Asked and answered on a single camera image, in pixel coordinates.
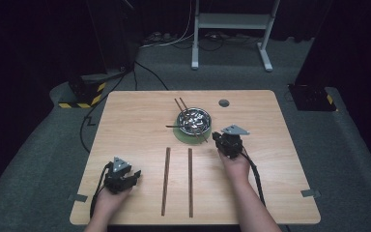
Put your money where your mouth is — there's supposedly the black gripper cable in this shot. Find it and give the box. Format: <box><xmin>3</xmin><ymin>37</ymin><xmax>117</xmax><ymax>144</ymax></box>
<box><xmin>89</xmin><ymin>161</ymin><xmax>114</xmax><ymax>220</ymax></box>
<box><xmin>240</xmin><ymin>148</ymin><xmax>267</xmax><ymax>208</ymax></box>

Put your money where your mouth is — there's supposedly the white metal stand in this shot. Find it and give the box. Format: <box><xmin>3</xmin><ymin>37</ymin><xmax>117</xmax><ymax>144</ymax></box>
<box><xmin>190</xmin><ymin>0</ymin><xmax>281</xmax><ymax>73</ymax></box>

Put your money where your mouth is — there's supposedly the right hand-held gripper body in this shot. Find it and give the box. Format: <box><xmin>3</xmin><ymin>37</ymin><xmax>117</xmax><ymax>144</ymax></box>
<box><xmin>220</xmin><ymin>124</ymin><xmax>250</xmax><ymax>160</ymax></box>

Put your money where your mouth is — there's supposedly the person's right hand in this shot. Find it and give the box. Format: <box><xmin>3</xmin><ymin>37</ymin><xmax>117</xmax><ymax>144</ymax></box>
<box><xmin>217</xmin><ymin>150</ymin><xmax>251</xmax><ymax>187</ymax></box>

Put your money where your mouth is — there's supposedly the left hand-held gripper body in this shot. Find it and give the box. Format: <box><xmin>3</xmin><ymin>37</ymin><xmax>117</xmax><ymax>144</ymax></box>
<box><xmin>104</xmin><ymin>157</ymin><xmax>133</xmax><ymax>195</ymax></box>

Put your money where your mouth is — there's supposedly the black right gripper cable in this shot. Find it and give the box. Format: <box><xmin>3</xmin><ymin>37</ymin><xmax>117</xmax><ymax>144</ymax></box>
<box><xmin>240</xmin><ymin>148</ymin><xmax>267</xmax><ymax>208</ymax></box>

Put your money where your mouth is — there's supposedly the person's left hand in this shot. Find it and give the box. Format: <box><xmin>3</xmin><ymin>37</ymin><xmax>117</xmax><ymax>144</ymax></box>
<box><xmin>92</xmin><ymin>187</ymin><xmax>133</xmax><ymax>224</ymax></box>

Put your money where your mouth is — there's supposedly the round green mat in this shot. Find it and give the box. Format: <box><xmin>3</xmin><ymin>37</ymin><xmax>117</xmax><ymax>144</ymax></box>
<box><xmin>173</xmin><ymin>119</ymin><xmax>213</xmax><ymax>146</ymax></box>

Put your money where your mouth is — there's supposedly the black base with striped edge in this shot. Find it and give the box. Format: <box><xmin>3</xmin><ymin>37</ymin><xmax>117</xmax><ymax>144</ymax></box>
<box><xmin>58</xmin><ymin>74</ymin><xmax>107</xmax><ymax>109</ymax></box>

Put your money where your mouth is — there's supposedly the shiny metal bowl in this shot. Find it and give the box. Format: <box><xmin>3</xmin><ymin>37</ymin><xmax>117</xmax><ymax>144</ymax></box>
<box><xmin>177</xmin><ymin>107</ymin><xmax>213</xmax><ymax>135</ymax></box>

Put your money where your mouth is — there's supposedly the black floor cable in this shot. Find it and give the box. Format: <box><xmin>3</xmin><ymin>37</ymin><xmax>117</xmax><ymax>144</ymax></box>
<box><xmin>79</xmin><ymin>60</ymin><xmax>170</xmax><ymax>154</ymax></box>

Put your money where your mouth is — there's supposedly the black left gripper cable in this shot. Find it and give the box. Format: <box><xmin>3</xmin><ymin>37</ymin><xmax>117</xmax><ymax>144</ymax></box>
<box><xmin>89</xmin><ymin>161</ymin><xmax>114</xmax><ymax>220</ymax></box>

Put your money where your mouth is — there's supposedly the white cable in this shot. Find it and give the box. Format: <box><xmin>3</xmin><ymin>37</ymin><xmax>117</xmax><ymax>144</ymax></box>
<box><xmin>139</xmin><ymin>0</ymin><xmax>196</xmax><ymax>50</ymax></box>

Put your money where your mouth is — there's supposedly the pair of brown wooden chopsticks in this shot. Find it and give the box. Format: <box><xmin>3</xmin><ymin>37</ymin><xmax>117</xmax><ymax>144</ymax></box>
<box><xmin>160</xmin><ymin>147</ymin><xmax>172</xmax><ymax>217</ymax></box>
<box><xmin>187</xmin><ymin>148</ymin><xmax>194</xmax><ymax>218</ymax></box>

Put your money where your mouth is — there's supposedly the black base with yellow mark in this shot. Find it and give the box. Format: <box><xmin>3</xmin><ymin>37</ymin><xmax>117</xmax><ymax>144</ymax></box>
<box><xmin>287</xmin><ymin>83</ymin><xmax>338</xmax><ymax>112</ymax></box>

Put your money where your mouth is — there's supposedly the grey tape piece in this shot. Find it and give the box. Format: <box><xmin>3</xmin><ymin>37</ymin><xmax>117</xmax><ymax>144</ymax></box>
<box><xmin>68</xmin><ymin>193</ymin><xmax>89</xmax><ymax>203</ymax></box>
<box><xmin>300</xmin><ymin>188</ymin><xmax>322</xmax><ymax>198</ymax></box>

